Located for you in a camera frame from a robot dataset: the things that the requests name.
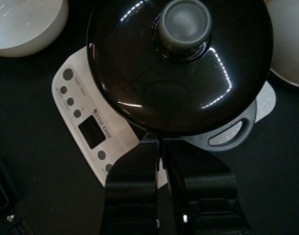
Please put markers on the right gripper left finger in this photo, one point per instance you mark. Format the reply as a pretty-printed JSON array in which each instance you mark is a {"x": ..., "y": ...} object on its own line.
[{"x": 131, "y": 195}]

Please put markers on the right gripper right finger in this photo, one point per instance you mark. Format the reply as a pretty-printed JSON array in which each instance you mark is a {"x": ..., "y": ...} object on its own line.
[{"x": 204, "y": 195}]

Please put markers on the grey pot with black lid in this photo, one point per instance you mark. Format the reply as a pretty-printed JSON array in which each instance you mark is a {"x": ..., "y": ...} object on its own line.
[{"x": 176, "y": 91}]

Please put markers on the white kitchen scale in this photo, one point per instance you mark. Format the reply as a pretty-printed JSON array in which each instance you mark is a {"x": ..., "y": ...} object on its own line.
[{"x": 119, "y": 140}]

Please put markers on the white bowl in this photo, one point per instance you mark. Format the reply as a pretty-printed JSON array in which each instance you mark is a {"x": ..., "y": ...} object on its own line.
[{"x": 29, "y": 27}]

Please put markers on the black metal edge bracket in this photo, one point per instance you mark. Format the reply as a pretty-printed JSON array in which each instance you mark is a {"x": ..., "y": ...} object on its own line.
[{"x": 0, "y": 195}]

